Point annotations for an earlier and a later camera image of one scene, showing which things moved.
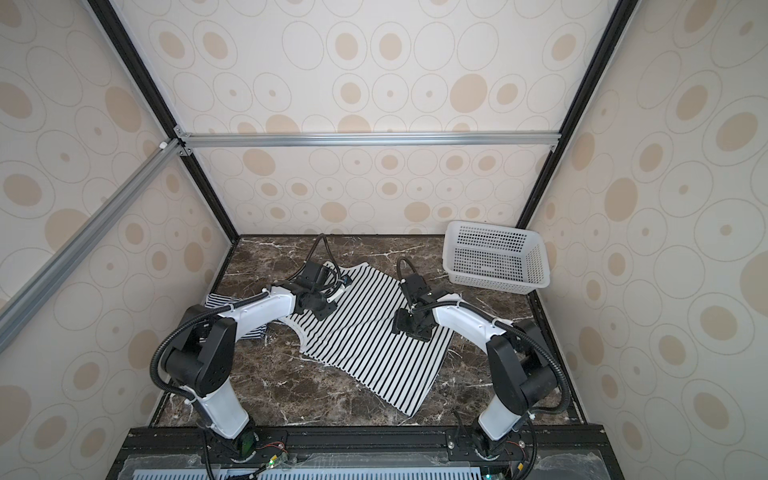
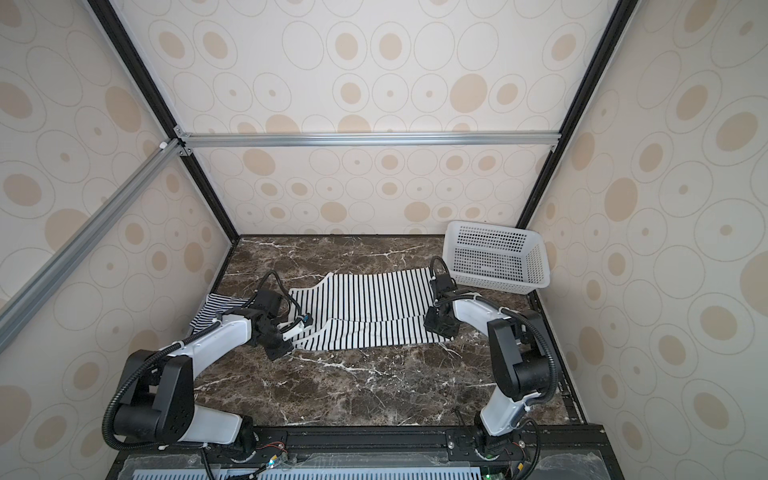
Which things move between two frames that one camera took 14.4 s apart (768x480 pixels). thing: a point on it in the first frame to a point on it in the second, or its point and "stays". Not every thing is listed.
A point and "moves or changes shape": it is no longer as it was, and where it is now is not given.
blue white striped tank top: x=218 y=301 stays
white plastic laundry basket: x=498 y=257 stays
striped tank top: x=357 y=337 moves or changes shape
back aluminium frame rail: x=524 y=137 stays
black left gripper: x=326 y=312 to x=278 y=352
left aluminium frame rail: x=15 y=306 stays
